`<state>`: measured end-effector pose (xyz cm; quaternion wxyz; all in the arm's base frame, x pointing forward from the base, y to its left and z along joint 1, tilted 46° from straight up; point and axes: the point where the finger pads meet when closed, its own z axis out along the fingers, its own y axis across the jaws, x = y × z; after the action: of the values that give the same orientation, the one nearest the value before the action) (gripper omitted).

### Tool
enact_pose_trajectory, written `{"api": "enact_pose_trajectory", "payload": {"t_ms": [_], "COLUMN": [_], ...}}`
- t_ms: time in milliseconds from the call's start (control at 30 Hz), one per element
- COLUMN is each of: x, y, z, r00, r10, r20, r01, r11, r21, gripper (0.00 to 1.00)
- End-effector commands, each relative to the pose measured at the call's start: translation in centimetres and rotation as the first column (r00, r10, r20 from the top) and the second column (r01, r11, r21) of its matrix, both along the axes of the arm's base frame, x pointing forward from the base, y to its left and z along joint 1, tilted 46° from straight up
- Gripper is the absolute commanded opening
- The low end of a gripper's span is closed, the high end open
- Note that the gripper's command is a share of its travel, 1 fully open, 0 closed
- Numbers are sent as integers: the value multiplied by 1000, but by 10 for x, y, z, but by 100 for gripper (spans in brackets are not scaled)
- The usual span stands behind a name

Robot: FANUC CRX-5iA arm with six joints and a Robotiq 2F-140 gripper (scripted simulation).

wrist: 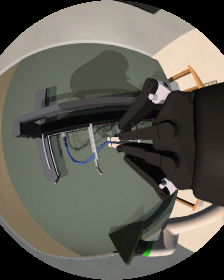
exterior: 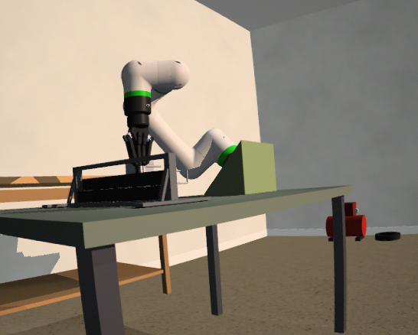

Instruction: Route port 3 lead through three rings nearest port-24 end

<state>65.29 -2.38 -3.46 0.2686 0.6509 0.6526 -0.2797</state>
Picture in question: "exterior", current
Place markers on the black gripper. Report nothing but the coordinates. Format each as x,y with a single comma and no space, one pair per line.
137,143

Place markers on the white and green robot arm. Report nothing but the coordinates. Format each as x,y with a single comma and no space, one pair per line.
147,81

